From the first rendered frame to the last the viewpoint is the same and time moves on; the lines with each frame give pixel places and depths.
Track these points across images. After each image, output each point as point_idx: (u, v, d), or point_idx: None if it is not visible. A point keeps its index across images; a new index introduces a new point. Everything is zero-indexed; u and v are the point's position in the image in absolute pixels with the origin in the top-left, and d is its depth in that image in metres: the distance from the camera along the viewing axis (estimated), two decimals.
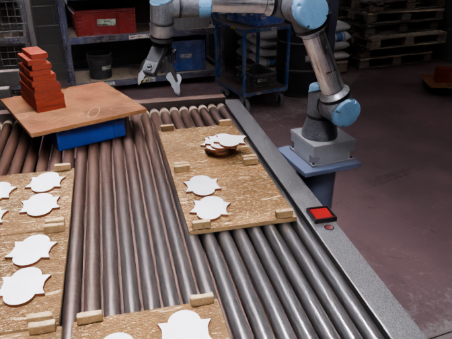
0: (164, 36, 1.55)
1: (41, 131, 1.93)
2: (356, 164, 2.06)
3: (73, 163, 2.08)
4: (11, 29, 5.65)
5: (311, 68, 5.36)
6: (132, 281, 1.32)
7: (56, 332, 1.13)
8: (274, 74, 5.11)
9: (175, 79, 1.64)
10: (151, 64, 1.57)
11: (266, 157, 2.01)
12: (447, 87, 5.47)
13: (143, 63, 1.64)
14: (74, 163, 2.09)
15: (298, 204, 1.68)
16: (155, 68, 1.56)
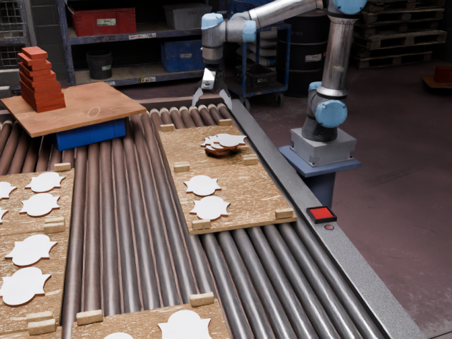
0: (216, 56, 1.77)
1: (41, 131, 1.93)
2: (356, 164, 2.06)
3: (73, 163, 2.08)
4: (11, 29, 5.65)
5: (311, 68, 5.36)
6: (132, 281, 1.32)
7: (56, 332, 1.13)
8: (274, 74, 5.11)
9: (227, 94, 1.84)
10: (208, 82, 1.77)
11: (266, 157, 2.01)
12: (447, 87, 5.47)
13: (198, 85, 1.85)
14: (74, 163, 2.09)
15: (298, 204, 1.68)
16: (213, 84, 1.77)
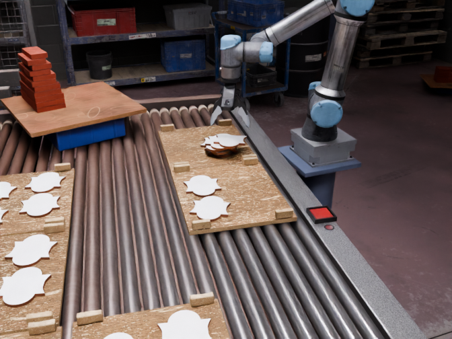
0: (235, 76, 1.84)
1: (41, 131, 1.93)
2: (356, 164, 2.06)
3: (73, 163, 2.08)
4: (11, 29, 5.65)
5: (311, 68, 5.36)
6: (132, 281, 1.32)
7: (56, 332, 1.13)
8: (274, 74, 5.11)
9: (245, 111, 1.90)
10: (228, 100, 1.83)
11: (266, 157, 2.01)
12: (447, 87, 5.47)
13: (216, 103, 1.90)
14: (74, 163, 2.09)
15: (298, 204, 1.68)
16: (233, 102, 1.83)
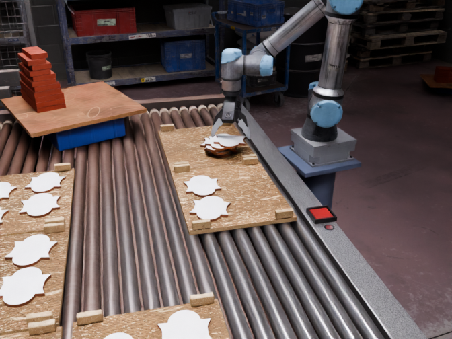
0: (236, 89, 1.86)
1: (41, 131, 1.93)
2: (356, 164, 2.06)
3: (73, 163, 2.08)
4: (11, 29, 5.65)
5: (311, 68, 5.36)
6: (132, 281, 1.32)
7: (56, 332, 1.13)
8: (274, 74, 5.11)
9: (246, 124, 1.93)
10: (229, 113, 1.85)
11: (266, 157, 2.01)
12: (447, 87, 5.47)
13: (217, 116, 1.93)
14: (74, 163, 2.09)
15: (298, 204, 1.68)
16: (233, 115, 1.85)
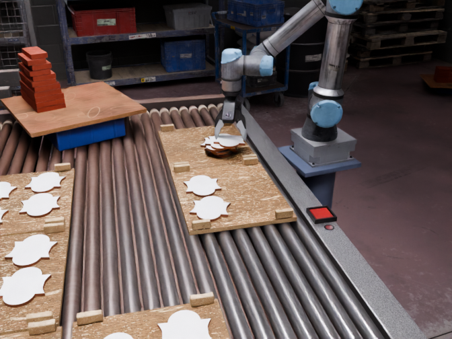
0: (236, 89, 1.86)
1: (41, 131, 1.93)
2: (356, 164, 2.06)
3: (73, 163, 2.08)
4: (11, 29, 5.65)
5: (311, 68, 5.36)
6: (132, 281, 1.32)
7: (56, 332, 1.13)
8: (274, 74, 5.11)
9: (244, 126, 1.93)
10: (229, 114, 1.85)
11: (266, 157, 2.01)
12: (447, 87, 5.47)
13: (217, 118, 1.93)
14: (74, 163, 2.09)
15: (298, 204, 1.68)
16: (233, 115, 1.85)
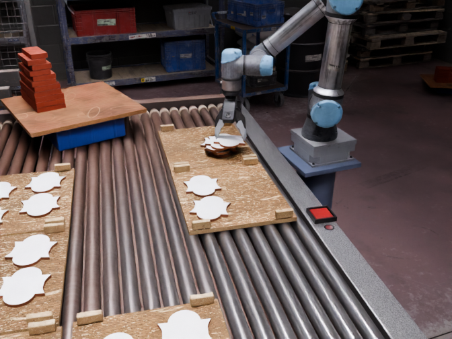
0: (236, 89, 1.86)
1: (41, 131, 1.93)
2: (356, 164, 2.06)
3: (73, 163, 2.08)
4: (11, 29, 5.65)
5: (311, 68, 5.36)
6: (132, 281, 1.32)
7: (56, 332, 1.13)
8: (274, 74, 5.11)
9: (244, 126, 1.93)
10: (229, 113, 1.85)
11: (266, 157, 2.01)
12: (447, 87, 5.47)
13: (217, 118, 1.93)
14: (74, 163, 2.09)
15: (298, 204, 1.68)
16: (233, 115, 1.85)
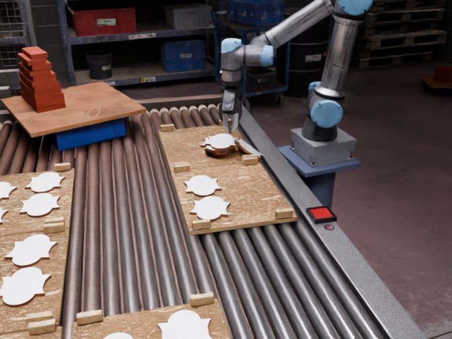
0: (236, 79, 1.85)
1: (41, 131, 1.93)
2: (356, 164, 2.06)
3: (73, 163, 2.08)
4: (11, 29, 5.65)
5: (311, 68, 5.36)
6: (132, 281, 1.32)
7: (56, 332, 1.13)
8: (274, 74, 5.11)
9: (239, 120, 1.92)
10: (229, 103, 1.84)
11: (266, 157, 2.01)
12: (447, 87, 5.47)
13: (220, 111, 1.92)
14: (74, 163, 2.09)
15: (298, 204, 1.68)
16: (233, 105, 1.83)
